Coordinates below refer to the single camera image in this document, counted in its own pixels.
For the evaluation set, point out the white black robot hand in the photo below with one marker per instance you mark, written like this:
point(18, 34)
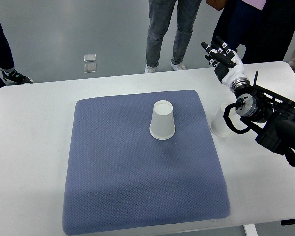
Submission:
point(228, 67)

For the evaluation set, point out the white paper cup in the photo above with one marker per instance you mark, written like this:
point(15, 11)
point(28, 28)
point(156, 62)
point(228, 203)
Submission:
point(162, 123)
point(218, 125)

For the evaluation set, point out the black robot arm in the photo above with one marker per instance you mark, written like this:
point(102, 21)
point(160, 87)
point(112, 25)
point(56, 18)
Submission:
point(269, 115)

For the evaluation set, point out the person in dark clothes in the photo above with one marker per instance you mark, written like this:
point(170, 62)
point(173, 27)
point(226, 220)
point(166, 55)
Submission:
point(264, 27)

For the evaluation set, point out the blue textured cushion mat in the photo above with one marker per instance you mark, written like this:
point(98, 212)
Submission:
point(119, 176)

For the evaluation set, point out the upper metal floor plate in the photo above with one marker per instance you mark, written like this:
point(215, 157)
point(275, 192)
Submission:
point(89, 57)

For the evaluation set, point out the metal floor plate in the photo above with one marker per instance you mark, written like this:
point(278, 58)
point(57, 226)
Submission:
point(89, 57)
point(90, 68)

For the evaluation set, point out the lower metal floor plate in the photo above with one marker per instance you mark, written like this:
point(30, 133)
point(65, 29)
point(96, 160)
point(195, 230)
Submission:
point(90, 68)

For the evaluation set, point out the white table leg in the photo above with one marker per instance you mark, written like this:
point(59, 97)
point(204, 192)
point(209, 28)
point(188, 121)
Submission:
point(250, 230)

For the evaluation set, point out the black table control panel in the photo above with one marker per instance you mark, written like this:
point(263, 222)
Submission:
point(288, 222)

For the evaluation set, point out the person at left edge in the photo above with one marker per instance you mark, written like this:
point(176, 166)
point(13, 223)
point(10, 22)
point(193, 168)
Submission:
point(7, 65)

